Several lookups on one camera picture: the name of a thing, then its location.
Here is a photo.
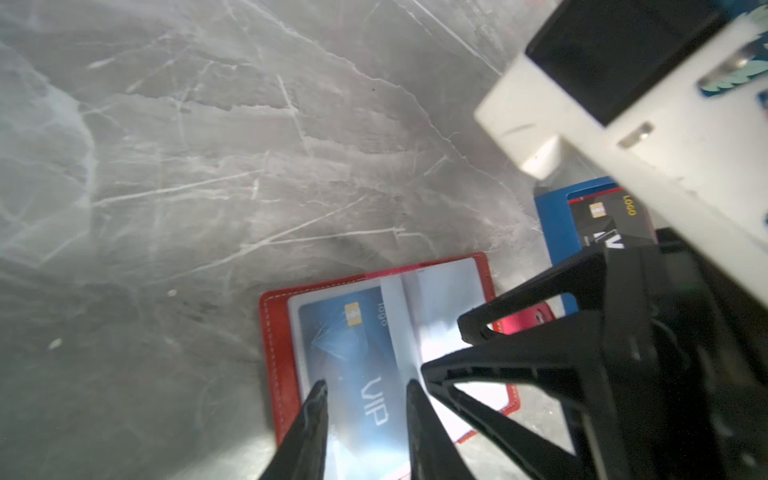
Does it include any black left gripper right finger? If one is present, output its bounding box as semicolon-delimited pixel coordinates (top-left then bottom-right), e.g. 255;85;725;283
406;380;473;480

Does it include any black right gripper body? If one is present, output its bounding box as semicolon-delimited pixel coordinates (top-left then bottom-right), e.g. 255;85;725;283
575;230;767;479

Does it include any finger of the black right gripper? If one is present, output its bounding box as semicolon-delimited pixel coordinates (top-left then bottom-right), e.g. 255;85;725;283
421;311;618;479
458;245;607;345

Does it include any blue VIP card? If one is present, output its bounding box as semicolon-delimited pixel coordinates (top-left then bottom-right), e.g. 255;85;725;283
290;281;409;479

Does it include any blue card stand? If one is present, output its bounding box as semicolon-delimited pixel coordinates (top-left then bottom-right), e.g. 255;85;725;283
533;176;619;316

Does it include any red leather card holder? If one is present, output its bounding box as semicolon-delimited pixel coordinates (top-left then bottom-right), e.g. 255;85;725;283
258;251;556;480

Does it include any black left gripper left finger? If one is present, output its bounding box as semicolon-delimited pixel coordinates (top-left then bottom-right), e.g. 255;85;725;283
260;380;329;480

